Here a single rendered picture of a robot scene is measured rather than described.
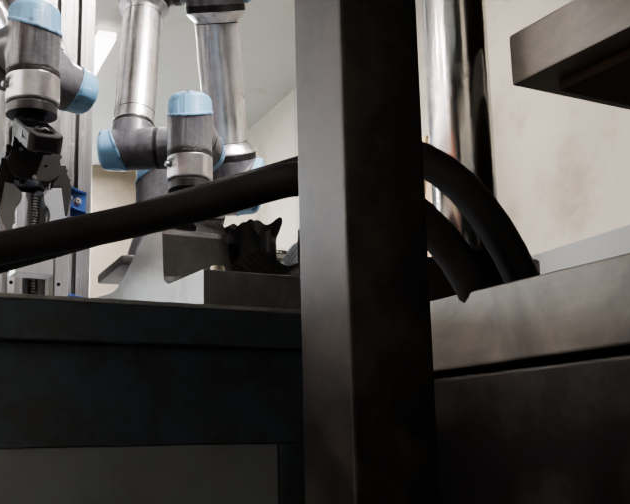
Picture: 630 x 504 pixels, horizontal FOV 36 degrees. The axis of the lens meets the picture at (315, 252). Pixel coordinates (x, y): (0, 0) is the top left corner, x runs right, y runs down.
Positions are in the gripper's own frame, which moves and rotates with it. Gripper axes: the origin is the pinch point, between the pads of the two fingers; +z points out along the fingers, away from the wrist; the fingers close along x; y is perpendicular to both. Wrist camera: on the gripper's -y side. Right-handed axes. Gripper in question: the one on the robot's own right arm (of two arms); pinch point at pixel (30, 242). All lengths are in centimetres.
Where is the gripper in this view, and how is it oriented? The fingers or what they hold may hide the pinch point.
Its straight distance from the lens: 138.1
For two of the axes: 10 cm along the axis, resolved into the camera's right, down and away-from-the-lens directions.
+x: -8.7, -0.8, -4.9
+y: -4.9, 1.9, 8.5
